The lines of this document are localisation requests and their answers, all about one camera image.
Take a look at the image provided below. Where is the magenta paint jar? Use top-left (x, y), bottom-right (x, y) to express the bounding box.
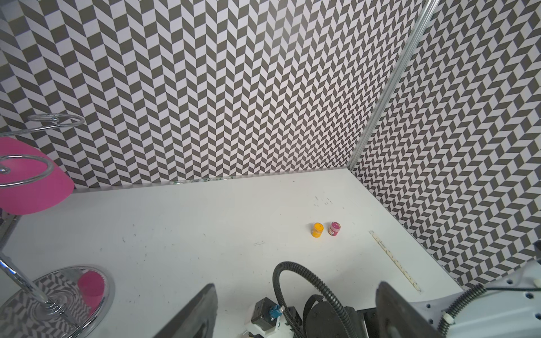
top-left (328, 222), bottom-right (342, 236)

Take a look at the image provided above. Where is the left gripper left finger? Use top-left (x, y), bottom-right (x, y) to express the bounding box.
top-left (154, 283), bottom-right (218, 338)

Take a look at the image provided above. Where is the pink plastic wine glass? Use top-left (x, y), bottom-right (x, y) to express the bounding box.
top-left (0, 136), bottom-right (76, 216)

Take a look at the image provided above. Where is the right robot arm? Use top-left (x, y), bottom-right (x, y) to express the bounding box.
top-left (270, 242), bottom-right (540, 337)

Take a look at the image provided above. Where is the orange paint jar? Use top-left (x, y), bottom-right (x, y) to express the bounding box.
top-left (311, 223), bottom-right (325, 238)

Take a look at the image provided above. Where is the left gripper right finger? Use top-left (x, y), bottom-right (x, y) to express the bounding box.
top-left (376, 282), bottom-right (442, 338)

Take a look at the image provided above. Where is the chrome wire glass rack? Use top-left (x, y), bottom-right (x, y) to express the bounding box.
top-left (1, 113), bottom-right (114, 337)

